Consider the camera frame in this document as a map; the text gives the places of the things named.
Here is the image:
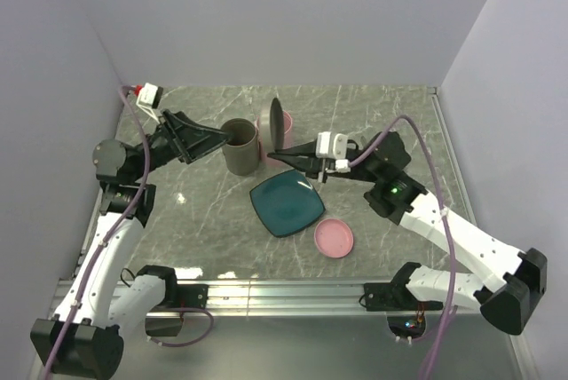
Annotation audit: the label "metal serving tongs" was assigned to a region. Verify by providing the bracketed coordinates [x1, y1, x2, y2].
[360, 136, 368, 150]

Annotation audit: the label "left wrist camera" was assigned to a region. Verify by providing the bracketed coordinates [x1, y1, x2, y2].
[134, 83, 164, 109]

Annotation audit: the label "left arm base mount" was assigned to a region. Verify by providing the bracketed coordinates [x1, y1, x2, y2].
[145, 283, 209, 339]

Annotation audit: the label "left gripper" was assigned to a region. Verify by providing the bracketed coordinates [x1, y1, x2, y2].
[132, 108, 234, 182]

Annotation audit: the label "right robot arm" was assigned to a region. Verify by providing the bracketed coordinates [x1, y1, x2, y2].
[268, 131, 548, 336]

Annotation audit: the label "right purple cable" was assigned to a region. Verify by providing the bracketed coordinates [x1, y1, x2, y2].
[345, 115, 461, 380]

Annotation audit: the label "pink cylindrical container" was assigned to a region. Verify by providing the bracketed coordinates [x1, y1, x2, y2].
[258, 111, 294, 167]

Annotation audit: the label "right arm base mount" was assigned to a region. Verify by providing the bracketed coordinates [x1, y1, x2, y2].
[359, 282, 443, 344]

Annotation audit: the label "grey cylindrical container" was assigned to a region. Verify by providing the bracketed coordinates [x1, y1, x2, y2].
[221, 118, 260, 176]

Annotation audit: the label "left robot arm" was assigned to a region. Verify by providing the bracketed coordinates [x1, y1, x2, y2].
[30, 110, 230, 379]

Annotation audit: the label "grey round lid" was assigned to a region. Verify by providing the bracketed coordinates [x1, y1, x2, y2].
[269, 98, 285, 151]

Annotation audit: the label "teal square plate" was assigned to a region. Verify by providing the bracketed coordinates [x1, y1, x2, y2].
[249, 170, 326, 238]

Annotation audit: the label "aluminium rail frame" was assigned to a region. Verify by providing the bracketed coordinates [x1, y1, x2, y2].
[28, 86, 540, 380]

